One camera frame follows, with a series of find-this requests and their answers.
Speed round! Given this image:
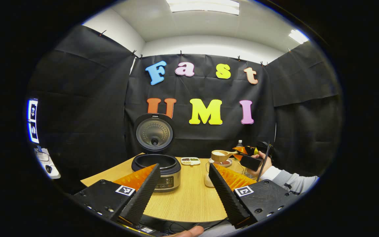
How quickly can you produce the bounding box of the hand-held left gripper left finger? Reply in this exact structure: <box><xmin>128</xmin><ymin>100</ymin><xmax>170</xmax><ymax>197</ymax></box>
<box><xmin>73</xmin><ymin>164</ymin><xmax>161</xmax><ymax>226</ymax></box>

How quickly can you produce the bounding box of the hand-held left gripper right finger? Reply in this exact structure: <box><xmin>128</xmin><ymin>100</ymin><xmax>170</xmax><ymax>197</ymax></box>
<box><xmin>208</xmin><ymin>163</ymin><xmax>300</xmax><ymax>229</ymax></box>

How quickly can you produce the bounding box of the clear glass rice container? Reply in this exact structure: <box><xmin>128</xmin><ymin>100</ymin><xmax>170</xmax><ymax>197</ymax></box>
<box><xmin>205</xmin><ymin>161</ymin><xmax>244</xmax><ymax>188</ymax></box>

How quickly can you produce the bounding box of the dark grey rice cooker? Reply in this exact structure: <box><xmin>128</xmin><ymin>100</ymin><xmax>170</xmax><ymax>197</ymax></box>
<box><xmin>131</xmin><ymin>113</ymin><xmax>182</xmax><ymax>192</ymax></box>

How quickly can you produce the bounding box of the white round plate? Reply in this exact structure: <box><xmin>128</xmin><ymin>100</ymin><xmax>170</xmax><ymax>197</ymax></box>
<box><xmin>209</xmin><ymin>157</ymin><xmax>233</xmax><ymax>167</ymax></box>

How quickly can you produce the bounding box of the white divided bean dish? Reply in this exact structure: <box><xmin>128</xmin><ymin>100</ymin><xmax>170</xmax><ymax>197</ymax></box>
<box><xmin>181</xmin><ymin>157</ymin><xmax>201</xmax><ymax>166</ymax></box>

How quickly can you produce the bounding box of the white side desk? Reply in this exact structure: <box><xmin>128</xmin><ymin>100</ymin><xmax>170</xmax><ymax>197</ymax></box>
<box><xmin>34</xmin><ymin>148</ymin><xmax>61</xmax><ymax>180</ymax></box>

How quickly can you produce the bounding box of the black backdrop cloth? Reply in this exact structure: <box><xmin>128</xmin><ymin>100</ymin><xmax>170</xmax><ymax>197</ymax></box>
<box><xmin>27</xmin><ymin>26</ymin><xmax>344</xmax><ymax>195</ymax></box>

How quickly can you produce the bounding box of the small ceiling light panel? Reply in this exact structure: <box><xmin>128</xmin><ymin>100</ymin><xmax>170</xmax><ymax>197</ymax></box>
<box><xmin>288</xmin><ymin>29</ymin><xmax>309</xmax><ymax>45</ymax></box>

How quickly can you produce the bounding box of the computer monitor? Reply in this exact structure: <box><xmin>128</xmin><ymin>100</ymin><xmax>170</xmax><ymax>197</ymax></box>
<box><xmin>27</xmin><ymin>98</ymin><xmax>40</xmax><ymax>144</ymax></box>

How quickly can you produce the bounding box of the large ceiling light panel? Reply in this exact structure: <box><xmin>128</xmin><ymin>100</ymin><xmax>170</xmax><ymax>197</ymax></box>
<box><xmin>166</xmin><ymin>0</ymin><xmax>240</xmax><ymax>16</ymax></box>

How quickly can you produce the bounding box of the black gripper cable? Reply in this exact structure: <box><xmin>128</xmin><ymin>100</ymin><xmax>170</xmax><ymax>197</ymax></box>
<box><xmin>256</xmin><ymin>142</ymin><xmax>271</xmax><ymax>182</ymax></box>

